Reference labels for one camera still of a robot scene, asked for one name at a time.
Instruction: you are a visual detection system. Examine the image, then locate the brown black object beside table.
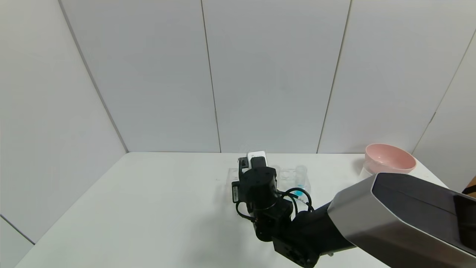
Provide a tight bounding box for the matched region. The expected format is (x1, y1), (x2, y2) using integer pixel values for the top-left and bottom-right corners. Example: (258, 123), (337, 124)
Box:
(463, 177), (476, 198)

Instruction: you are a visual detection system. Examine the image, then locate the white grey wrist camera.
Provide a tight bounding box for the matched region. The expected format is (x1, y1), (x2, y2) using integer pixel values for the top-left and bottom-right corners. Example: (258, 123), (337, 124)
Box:
(247, 150), (268, 168)

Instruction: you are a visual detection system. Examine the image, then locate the pink plastic funnel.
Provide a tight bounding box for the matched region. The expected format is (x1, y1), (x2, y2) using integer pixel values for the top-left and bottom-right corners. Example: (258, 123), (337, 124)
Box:
(364, 144), (417, 175)

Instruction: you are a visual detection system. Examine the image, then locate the clear plastic beaker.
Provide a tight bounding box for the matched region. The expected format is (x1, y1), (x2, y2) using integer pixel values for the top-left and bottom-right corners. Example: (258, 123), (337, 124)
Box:
(358, 166), (374, 182)

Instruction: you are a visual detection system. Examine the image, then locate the clear plastic test tube rack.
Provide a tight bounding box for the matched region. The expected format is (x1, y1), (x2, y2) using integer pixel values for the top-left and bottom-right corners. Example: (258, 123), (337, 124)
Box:
(228, 167), (311, 204)

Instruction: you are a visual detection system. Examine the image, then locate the blue pigment test tube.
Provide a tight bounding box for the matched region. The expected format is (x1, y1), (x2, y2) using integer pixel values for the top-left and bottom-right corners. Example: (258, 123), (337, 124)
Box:
(295, 166), (308, 198)

